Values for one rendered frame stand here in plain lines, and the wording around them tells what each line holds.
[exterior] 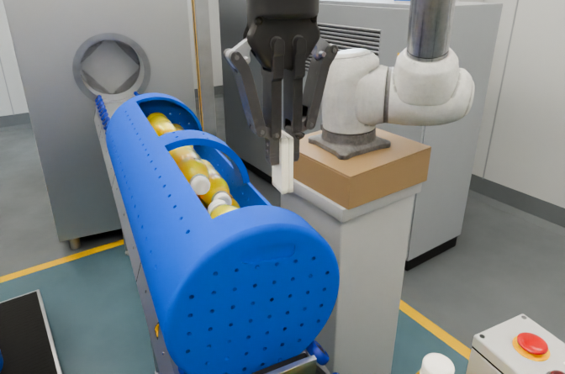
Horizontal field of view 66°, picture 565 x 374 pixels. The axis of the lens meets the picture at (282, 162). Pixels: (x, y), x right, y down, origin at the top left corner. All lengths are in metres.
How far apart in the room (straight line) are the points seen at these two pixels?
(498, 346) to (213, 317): 0.39
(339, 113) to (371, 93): 0.10
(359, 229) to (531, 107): 2.32
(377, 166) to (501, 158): 2.46
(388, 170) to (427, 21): 0.39
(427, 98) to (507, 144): 2.39
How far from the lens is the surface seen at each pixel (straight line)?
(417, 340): 2.27
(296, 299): 0.71
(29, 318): 2.36
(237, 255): 0.61
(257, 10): 0.45
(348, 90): 1.17
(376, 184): 1.18
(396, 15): 2.31
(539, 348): 0.69
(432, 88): 1.14
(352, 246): 1.26
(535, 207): 3.53
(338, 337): 1.44
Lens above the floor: 1.55
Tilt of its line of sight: 23 degrees down
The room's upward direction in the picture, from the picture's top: straight up
